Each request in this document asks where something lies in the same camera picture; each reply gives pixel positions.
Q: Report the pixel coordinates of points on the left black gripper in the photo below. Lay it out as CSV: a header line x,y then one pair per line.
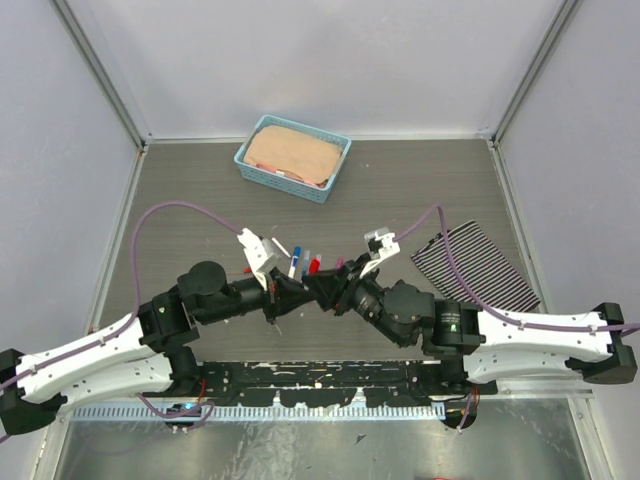
x,y
283,294

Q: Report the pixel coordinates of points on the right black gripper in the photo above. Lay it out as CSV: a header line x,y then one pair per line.
x,y
335,288

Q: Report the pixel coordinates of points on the white marker blue print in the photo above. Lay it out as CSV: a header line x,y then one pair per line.
x,y
294,259

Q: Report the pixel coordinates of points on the white pen with clear cap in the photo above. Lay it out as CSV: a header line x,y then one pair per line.
x,y
281,248

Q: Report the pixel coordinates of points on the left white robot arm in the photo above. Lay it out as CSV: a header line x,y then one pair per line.
x,y
145,352

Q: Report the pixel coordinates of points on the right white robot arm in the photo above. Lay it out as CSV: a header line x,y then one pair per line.
x,y
477,344

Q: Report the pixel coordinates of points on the peach folded towel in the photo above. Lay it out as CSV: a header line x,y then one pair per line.
x,y
297,155

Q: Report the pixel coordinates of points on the black white striped cloth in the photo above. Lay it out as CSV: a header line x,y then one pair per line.
x,y
482,266

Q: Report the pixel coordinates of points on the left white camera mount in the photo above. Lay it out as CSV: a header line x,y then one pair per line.
x,y
261,253

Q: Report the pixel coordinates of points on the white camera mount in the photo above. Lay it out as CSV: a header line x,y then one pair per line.
x,y
261,253
382,246

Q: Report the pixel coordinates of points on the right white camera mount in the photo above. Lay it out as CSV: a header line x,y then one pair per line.
x,y
382,246

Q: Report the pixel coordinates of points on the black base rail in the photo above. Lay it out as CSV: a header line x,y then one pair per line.
x,y
322,384

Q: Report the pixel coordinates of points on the blue slotted cable duct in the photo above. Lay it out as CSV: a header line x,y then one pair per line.
x,y
358,411

